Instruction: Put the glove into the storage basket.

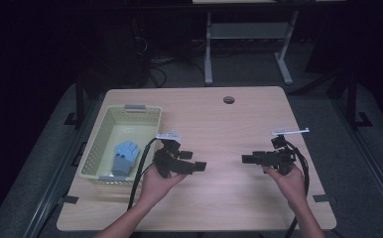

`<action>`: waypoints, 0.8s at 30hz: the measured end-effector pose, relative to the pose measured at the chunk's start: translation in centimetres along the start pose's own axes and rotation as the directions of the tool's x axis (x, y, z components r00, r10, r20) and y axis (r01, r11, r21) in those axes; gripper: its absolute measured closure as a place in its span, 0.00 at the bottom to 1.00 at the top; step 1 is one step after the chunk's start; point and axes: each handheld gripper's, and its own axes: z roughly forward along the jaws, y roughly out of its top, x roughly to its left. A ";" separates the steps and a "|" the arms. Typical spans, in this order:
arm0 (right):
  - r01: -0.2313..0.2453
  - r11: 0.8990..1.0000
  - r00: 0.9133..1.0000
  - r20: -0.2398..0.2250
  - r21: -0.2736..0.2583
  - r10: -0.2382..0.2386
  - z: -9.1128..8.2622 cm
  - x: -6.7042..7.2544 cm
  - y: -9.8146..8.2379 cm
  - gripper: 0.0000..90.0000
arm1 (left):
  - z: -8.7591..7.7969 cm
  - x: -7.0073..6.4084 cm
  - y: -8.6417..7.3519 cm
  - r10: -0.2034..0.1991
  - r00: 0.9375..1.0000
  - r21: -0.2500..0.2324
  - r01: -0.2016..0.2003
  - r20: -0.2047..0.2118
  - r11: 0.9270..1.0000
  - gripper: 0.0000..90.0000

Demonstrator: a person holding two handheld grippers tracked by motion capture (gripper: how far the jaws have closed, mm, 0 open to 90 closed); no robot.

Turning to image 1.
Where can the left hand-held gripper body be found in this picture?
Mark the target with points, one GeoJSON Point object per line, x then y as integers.
{"type": "Point", "coordinates": [169, 162]}

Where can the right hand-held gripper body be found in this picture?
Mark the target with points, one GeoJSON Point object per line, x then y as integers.
{"type": "Point", "coordinates": [280, 158]}

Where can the blue glove with dark dots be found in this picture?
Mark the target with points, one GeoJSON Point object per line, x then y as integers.
{"type": "Point", "coordinates": [123, 162]}

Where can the pale yellow plastic basket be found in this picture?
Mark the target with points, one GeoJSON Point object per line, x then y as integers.
{"type": "Point", "coordinates": [126, 132]}

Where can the person's left hand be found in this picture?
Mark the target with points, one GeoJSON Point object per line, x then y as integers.
{"type": "Point", "coordinates": [154, 188]}

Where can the person's right hand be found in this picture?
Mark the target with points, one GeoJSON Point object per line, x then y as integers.
{"type": "Point", "coordinates": [292, 186]}

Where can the black tape strip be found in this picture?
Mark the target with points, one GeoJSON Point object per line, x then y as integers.
{"type": "Point", "coordinates": [67, 199]}
{"type": "Point", "coordinates": [321, 198]}

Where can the black metal stand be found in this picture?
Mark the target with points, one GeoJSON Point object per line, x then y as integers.
{"type": "Point", "coordinates": [353, 99]}
{"type": "Point", "coordinates": [79, 99]}

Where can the metal floor rail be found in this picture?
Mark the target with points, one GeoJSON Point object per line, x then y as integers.
{"type": "Point", "coordinates": [374, 158]}
{"type": "Point", "coordinates": [52, 185]}

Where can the white metal desk frame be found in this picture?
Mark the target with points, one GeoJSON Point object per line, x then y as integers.
{"type": "Point", "coordinates": [245, 30]}

